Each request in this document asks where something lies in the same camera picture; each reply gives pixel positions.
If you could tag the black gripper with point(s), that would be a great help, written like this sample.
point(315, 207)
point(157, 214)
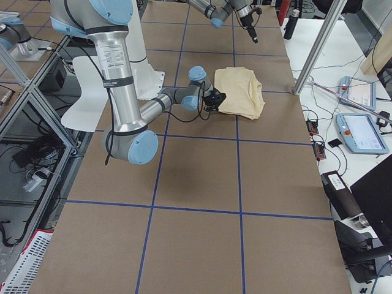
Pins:
point(248, 22)
point(211, 108)

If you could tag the yellow long-sleeve shirt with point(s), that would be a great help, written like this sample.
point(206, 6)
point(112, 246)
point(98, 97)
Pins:
point(243, 92)

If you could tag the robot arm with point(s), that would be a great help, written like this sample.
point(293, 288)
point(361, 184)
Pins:
point(243, 10)
point(106, 24)

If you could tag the black water bottle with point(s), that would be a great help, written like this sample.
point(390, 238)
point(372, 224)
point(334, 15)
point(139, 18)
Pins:
point(291, 24)

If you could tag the red cylinder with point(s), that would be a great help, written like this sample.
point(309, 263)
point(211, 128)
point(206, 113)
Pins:
point(285, 5)

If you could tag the metal reacher stick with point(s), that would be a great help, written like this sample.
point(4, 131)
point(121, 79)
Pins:
point(350, 102)

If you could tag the white chair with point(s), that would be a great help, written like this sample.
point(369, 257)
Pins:
point(85, 113)

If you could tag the far blue teach pendant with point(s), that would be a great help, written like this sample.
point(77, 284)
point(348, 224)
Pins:
point(357, 90)

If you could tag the blue teach pendant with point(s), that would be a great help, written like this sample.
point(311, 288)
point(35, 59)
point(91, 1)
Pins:
point(360, 134)
point(357, 90)

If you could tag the near blue teach pendant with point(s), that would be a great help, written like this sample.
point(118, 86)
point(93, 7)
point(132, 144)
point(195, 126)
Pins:
point(360, 134)

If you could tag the black label printer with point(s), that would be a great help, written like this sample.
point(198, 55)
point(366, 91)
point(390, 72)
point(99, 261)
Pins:
point(342, 202)

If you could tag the black monitor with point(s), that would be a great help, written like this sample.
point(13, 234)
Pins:
point(372, 193)

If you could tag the white power strip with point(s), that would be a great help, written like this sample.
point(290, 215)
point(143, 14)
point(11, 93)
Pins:
point(35, 181)

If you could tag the white perforated basket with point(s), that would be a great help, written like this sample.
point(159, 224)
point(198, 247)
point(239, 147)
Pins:
point(27, 266)

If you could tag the aluminium frame post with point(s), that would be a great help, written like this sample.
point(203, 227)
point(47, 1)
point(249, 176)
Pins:
point(320, 41)

